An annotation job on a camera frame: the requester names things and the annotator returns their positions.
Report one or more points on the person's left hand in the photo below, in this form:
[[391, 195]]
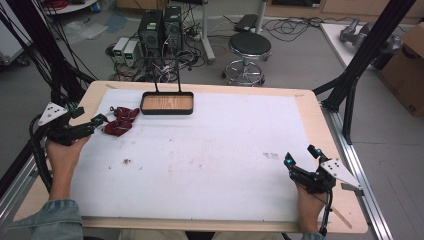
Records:
[[65, 160]]

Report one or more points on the thin wooden strip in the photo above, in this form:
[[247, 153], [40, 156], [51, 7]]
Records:
[[341, 217]]

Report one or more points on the grey machine part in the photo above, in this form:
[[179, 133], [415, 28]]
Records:
[[363, 33]]

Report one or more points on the black metal frame stand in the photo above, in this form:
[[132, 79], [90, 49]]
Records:
[[43, 43], [363, 56]]

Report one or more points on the brown cardboard box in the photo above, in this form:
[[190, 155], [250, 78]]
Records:
[[405, 73]]

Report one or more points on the white floor board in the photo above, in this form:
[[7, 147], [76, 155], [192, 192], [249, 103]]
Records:
[[336, 43]]

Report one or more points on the black tray with wooden bottom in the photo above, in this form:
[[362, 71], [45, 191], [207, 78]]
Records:
[[167, 103]]

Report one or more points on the white table mat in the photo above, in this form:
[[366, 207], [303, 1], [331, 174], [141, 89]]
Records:
[[200, 160]]

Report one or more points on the person's right hand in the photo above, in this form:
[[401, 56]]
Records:
[[310, 208]]

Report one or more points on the aluminium rail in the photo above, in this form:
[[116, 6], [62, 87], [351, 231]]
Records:
[[358, 166], [15, 193]]

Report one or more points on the round white table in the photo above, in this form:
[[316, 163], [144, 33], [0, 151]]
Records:
[[71, 6]]

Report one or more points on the black computer tower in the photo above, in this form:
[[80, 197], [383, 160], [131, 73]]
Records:
[[173, 28], [150, 31]]

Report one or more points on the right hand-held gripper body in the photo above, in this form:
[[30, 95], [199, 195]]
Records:
[[321, 178]]

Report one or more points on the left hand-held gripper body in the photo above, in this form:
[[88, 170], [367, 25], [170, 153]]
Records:
[[61, 128]]

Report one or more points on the white power supply box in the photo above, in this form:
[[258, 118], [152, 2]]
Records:
[[120, 46], [130, 52]]

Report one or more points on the black round stool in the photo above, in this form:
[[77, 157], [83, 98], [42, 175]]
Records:
[[249, 46]]

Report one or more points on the grey desk leg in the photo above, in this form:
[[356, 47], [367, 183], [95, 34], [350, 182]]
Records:
[[207, 33]]

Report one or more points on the black flat device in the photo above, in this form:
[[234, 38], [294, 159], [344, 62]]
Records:
[[246, 22]]

